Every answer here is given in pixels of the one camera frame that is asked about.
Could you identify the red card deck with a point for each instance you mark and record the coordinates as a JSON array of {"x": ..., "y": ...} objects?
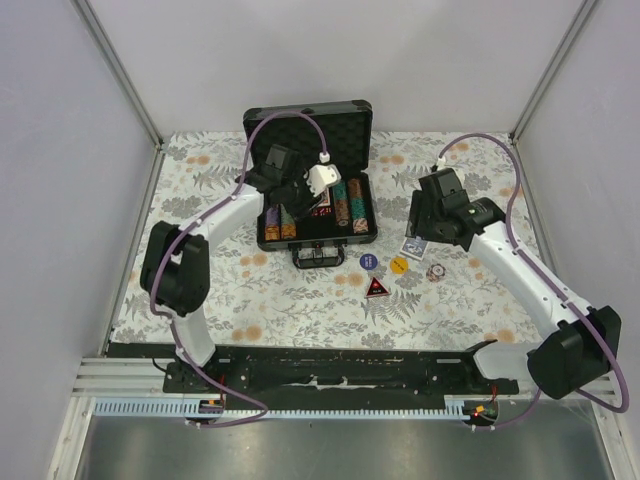
[{"x": 325, "y": 199}]

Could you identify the red triangular all-in button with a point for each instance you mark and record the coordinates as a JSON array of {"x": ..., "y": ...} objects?
[{"x": 376, "y": 289}]

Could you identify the floral patterned table mat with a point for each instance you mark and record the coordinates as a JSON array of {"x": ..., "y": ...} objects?
[{"x": 261, "y": 298}]

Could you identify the blue small blind button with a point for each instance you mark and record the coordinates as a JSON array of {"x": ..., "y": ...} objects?
[{"x": 368, "y": 261}]

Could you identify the aluminium frame post left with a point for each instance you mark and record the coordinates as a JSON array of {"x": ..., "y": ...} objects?
[{"x": 100, "y": 37}]

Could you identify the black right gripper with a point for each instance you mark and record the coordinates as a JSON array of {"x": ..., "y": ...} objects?
[{"x": 416, "y": 223}]

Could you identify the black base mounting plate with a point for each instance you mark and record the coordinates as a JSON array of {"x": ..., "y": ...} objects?
[{"x": 257, "y": 371}]

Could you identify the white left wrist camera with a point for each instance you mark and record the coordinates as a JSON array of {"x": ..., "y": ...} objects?
[{"x": 321, "y": 177}]

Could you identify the leftmost poker chip row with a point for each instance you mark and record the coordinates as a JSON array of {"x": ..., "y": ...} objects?
[{"x": 272, "y": 223}]

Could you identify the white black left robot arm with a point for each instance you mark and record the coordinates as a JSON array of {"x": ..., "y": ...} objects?
[{"x": 176, "y": 266}]

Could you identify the aluminium front rail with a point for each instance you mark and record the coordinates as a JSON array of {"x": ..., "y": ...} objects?
[{"x": 113, "y": 377}]

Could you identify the black poker set case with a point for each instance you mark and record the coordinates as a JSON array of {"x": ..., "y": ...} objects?
[{"x": 343, "y": 130}]

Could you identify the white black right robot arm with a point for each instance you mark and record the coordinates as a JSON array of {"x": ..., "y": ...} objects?
[{"x": 579, "y": 342}]

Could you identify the rightmost poker chip row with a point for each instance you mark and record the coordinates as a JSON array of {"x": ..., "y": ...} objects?
[{"x": 358, "y": 210}]

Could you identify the yellow big blind button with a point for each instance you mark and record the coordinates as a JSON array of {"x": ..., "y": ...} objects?
[{"x": 399, "y": 265}]

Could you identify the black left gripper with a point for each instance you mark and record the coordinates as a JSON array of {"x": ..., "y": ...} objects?
[{"x": 310, "y": 203}]

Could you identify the small poker chip stack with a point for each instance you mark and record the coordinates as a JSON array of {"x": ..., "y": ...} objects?
[{"x": 436, "y": 273}]

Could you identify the aluminium frame post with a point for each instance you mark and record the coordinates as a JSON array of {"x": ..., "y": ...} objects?
[
  {"x": 568, "y": 41},
  {"x": 100, "y": 37}
]

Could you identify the blue card deck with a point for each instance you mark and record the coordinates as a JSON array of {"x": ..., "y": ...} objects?
[{"x": 414, "y": 248}]

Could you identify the aluminium frame post right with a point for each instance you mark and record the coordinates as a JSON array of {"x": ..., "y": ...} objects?
[{"x": 568, "y": 41}]

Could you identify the poker chip row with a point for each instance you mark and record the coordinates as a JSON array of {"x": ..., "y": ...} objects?
[
  {"x": 272, "y": 223},
  {"x": 358, "y": 210},
  {"x": 287, "y": 225},
  {"x": 341, "y": 204}
]

